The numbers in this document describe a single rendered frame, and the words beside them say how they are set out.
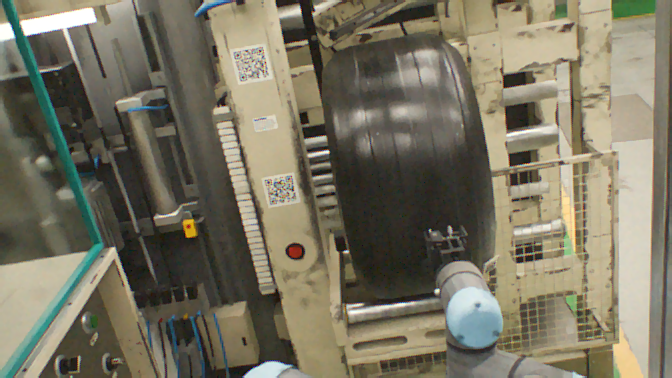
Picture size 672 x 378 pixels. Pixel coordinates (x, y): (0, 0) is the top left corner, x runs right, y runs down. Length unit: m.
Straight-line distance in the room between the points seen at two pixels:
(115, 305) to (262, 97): 0.51
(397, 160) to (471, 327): 0.40
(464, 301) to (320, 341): 0.76
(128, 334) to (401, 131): 0.67
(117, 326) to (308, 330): 0.50
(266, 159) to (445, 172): 0.41
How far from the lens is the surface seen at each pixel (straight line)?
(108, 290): 1.27
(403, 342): 1.52
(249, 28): 1.31
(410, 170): 1.18
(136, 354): 1.34
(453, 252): 1.03
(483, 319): 0.90
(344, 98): 1.24
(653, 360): 0.54
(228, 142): 1.39
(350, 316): 1.47
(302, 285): 1.52
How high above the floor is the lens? 1.74
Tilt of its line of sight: 23 degrees down
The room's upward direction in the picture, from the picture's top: 11 degrees counter-clockwise
